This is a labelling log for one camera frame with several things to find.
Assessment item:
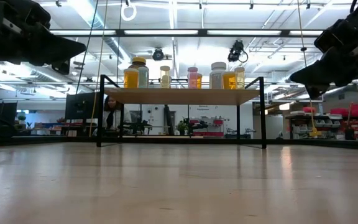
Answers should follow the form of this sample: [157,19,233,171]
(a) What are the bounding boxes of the white cable loop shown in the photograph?
[120,2,137,22]

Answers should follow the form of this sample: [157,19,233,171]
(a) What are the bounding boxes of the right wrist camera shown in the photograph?
[314,17,358,53]

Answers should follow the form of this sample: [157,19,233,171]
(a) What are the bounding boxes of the teal vial white cap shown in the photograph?
[138,67,150,89]

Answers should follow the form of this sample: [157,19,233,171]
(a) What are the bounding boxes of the round black ceiling fixture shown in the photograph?
[152,47,165,62]

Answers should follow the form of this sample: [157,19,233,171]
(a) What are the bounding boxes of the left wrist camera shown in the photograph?
[17,0,52,30]

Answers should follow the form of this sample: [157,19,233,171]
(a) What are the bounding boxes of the black overhead light bar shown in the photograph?
[50,28,324,37]

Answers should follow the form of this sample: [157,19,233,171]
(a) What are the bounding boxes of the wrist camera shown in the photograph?
[314,17,358,53]
[17,0,52,30]

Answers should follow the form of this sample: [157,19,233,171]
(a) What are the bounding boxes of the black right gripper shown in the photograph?
[289,29,358,101]

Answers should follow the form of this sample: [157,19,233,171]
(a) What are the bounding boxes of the black hanging cable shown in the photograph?
[75,0,99,94]

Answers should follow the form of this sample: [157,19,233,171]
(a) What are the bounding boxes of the pink vial white cap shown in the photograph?
[187,67,199,90]

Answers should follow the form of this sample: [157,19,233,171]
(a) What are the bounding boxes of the rack with red bins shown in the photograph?
[329,104,358,141]

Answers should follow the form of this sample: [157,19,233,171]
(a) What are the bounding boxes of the black overhead camera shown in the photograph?
[227,39,249,63]

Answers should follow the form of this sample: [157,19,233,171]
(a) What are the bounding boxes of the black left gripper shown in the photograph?
[0,12,87,76]

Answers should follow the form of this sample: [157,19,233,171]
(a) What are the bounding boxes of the person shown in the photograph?
[99,95,132,135]

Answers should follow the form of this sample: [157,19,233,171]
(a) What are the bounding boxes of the small green potted plant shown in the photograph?
[176,119,188,135]

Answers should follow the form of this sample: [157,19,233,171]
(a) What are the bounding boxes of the small amber vial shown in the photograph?
[160,65,172,89]

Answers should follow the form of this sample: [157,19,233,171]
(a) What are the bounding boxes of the dark monitor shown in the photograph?
[65,92,101,121]

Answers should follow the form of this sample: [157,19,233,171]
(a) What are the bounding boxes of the wooden shelf black legs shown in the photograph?
[96,73,267,149]

